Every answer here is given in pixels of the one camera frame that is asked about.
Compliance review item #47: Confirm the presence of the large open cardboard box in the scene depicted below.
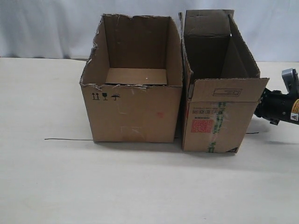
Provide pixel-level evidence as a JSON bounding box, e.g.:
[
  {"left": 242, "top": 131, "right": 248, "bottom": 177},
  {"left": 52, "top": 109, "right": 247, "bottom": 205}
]
[{"left": 79, "top": 14, "right": 183, "bottom": 143}]

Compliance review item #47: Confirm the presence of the printed cardboard box with flaps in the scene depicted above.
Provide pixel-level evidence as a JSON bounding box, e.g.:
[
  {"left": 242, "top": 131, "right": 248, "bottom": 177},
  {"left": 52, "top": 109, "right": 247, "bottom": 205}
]
[{"left": 180, "top": 9, "right": 269, "bottom": 153}]

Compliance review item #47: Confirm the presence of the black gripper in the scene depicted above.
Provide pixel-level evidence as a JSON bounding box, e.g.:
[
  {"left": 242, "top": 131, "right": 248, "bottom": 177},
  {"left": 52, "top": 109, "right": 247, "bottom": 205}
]
[{"left": 254, "top": 88, "right": 292, "bottom": 125}]

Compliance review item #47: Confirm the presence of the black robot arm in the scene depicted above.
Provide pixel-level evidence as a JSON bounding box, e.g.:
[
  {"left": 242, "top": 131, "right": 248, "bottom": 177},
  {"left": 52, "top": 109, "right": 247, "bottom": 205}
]
[{"left": 254, "top": 68, "right": 299, "bottom": 126}]

